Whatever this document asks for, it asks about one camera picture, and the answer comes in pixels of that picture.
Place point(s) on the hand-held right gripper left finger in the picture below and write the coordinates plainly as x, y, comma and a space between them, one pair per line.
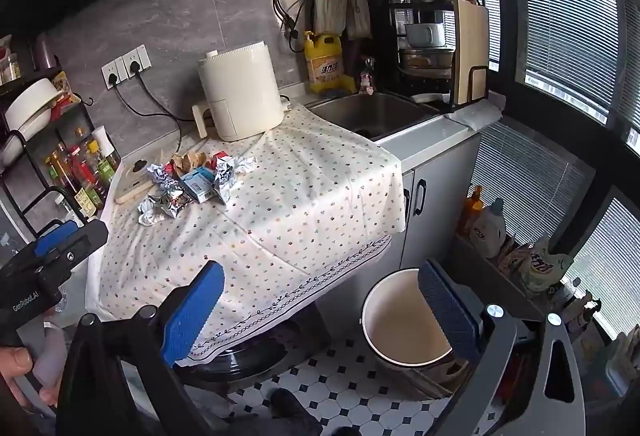
195, 311

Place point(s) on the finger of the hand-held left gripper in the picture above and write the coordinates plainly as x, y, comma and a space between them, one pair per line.
55, 237

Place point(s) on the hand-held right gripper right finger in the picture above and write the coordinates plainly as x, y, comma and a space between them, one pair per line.
447, 316

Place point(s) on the white round bucket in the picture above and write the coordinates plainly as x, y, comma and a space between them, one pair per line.
400, 316

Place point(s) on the silver foil wrapper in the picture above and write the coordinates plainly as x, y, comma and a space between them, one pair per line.
150, 215
225, 178
243, 164
159, 174
175, 202

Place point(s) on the person's left hand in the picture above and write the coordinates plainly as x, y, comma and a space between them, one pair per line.
15, 363

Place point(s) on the grey ledge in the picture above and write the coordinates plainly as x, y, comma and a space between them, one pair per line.
480, 271

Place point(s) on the black washing machine door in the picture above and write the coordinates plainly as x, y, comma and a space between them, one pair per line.
240, 363

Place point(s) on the black seasoning rack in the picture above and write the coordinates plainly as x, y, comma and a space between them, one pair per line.
30, 156

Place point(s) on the pale printed bag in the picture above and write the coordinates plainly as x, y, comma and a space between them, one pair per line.
510, 257

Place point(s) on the small wooden board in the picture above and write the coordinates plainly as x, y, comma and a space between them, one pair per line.
131, 186

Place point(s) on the white laundry detergent bottle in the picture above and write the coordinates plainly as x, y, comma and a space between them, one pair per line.
487, 231

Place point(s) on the printed detergent refill bag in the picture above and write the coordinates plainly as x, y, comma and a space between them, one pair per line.
542, 266

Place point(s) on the orange bottle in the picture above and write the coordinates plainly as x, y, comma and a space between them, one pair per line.
472, 208

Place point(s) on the blue and white carton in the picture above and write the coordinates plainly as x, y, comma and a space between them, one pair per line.
197, 185

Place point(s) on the group of small toiletry bottles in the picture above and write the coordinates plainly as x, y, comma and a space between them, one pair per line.
577, 308

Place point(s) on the white bowl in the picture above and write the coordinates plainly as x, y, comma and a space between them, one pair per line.
30, 106

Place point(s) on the person's dark shoe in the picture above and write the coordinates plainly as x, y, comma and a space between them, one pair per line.
290, 410

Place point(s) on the grey cabinet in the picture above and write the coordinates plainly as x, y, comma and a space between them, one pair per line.
440, 176

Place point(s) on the white window blind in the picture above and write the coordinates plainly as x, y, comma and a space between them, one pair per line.
610, 256
560, 16
525, 186

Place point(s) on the yellow snack package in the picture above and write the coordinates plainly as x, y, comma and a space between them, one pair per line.
62, 85

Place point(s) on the floral white tablecloth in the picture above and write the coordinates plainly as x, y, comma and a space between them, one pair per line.
300, 196

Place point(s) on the white dish cloth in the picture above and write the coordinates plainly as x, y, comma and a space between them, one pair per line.
472, 116

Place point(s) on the steel sink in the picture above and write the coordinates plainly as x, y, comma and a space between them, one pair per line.
370, 113

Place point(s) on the white dish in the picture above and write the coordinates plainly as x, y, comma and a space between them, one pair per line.
430, 98

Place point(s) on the cream air fryer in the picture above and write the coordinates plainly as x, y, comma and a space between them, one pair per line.
240, 91

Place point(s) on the small pink bottle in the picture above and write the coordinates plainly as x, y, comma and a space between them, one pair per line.
367, 78

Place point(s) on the metal steamer pot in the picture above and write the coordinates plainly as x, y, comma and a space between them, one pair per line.
425, 59

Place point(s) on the cream cutting board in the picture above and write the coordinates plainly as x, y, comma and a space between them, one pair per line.
470, 41

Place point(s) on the yellow detergent bottle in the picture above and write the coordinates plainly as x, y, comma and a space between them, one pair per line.
327, 63

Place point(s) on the white pot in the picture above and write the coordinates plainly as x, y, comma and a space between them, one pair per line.
424, 34

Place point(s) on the black dish rack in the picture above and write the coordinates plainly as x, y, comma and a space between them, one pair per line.
395, 16

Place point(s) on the white wall socket strip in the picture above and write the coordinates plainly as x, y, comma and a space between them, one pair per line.
125, 66

